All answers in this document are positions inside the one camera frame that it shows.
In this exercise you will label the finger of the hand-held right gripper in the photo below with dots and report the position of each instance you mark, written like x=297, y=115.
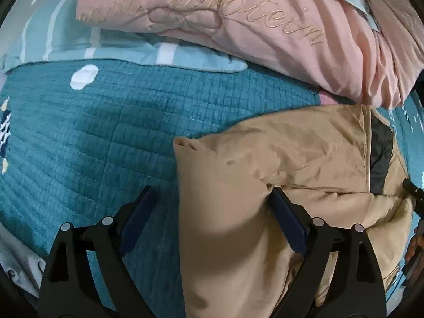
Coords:
x=414, y=190

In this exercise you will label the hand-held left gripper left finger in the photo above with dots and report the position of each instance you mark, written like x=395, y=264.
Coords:
x=137, y=215

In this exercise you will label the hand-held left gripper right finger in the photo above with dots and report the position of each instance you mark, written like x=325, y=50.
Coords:
x=287, y=218

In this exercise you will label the tan jacket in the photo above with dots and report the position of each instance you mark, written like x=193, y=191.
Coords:
x=265, y=159

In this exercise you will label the person's right hand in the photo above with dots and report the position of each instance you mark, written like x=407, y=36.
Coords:
x=415, y=245

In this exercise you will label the teal quilted blanket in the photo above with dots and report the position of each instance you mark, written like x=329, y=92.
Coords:
x=99, y=132

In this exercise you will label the grey cloth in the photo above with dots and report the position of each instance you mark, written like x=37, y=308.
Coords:
x=16, y=261

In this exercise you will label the light blue striped pillow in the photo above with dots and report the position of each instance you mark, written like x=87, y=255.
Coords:
x=66, y=36

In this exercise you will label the pink embroidered quilt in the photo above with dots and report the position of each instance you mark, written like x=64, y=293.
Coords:
x=265, y=16

